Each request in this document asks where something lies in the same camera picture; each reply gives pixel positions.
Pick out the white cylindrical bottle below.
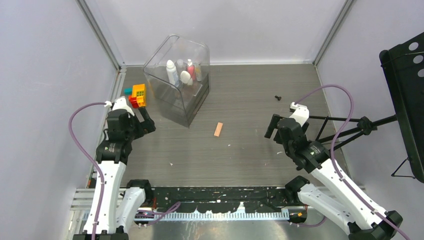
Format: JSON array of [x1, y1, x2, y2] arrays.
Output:
[[166, 60, 180, 88]]

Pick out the clear acrylic drawer organizer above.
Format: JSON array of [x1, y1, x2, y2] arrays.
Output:
[[142, 34, 210, 128]]

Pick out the white oval compact case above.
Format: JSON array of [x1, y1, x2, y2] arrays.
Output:
[[180, 70, 193, 86]]

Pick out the clear small bottle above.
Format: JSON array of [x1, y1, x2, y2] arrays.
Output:
[[175, 59, 186, 75]]

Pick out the pink spray bottle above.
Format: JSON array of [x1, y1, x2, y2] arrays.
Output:
[[187, 59, 196, 81]]

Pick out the small printed cream tube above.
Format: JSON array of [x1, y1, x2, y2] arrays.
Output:
[[194, 63, 203, 82]]

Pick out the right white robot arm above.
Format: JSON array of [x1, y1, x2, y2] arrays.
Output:
[[264, 114, 404, 240]]

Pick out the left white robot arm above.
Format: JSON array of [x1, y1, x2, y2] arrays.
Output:
[[72, 107, 156, 240]]

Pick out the colourful toy block stack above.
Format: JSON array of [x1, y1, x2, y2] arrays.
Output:
[[124, 84, 147, 109]]

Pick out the peach concealer stick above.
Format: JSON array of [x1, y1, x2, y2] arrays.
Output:
[[213, 122, 223, 137]]

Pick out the black tripod stand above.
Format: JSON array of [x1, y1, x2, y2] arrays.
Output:
[[309, 114, 398, 152]]

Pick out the black perforated panel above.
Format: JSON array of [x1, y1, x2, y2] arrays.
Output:
[[379, 33, 424, 183]]

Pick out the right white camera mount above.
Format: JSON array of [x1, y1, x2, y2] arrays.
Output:
[[289, 102, 310, 127]]

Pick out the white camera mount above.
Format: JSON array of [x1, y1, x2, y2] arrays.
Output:
[[104, 96, 135, 116], [289, 102, 310, 127]]

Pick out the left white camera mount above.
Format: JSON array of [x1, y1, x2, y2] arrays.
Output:
[[104, 96, 135, 116]]

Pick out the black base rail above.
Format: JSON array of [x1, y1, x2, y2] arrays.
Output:
[[141, 186, 304, 214]]

